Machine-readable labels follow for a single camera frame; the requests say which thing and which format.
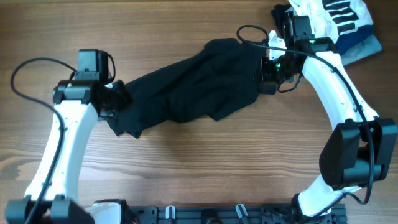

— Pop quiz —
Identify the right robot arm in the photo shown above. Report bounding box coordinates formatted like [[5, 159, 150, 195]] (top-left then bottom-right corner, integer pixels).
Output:
[[259, 15, 397, 222]]

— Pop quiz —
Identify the black garment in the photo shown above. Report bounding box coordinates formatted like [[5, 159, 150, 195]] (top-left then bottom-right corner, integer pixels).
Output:
[[271, 4, 292, 35], [108, 39, 266, 138]]

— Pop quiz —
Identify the blue garment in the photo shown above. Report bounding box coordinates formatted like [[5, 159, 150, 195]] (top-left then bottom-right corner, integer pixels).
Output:
[[335, 25, 373, 55]]

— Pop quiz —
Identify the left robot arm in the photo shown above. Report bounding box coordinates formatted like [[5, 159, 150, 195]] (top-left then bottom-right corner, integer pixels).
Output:
[[5, 49, 134, 223]]

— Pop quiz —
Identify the white black striped shirt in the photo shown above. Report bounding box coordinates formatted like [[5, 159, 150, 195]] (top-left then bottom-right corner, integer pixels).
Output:
[[289, 0, 373, 42]]

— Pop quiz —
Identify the black garment in pile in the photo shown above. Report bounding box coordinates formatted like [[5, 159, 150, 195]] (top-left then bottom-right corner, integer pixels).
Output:
[[271, 4, 292, 35]]

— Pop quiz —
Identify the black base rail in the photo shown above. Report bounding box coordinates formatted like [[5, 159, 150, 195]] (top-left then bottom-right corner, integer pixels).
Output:
[[93, 203, 348, 224]]

